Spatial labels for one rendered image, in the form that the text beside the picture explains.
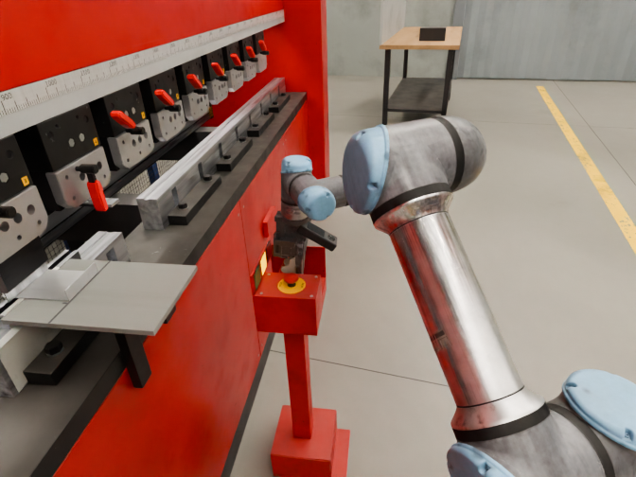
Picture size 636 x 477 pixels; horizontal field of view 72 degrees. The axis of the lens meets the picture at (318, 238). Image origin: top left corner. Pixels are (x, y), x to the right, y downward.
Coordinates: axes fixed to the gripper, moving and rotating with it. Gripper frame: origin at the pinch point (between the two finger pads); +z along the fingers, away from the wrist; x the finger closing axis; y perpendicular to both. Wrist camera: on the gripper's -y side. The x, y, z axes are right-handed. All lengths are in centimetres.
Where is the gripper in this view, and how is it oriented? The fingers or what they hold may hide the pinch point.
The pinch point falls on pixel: (301, 277)
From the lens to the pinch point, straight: 123.5
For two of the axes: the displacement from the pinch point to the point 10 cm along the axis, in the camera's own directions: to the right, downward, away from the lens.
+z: -0.5, 8.5, 5.2
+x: -1.4, 5.1, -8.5
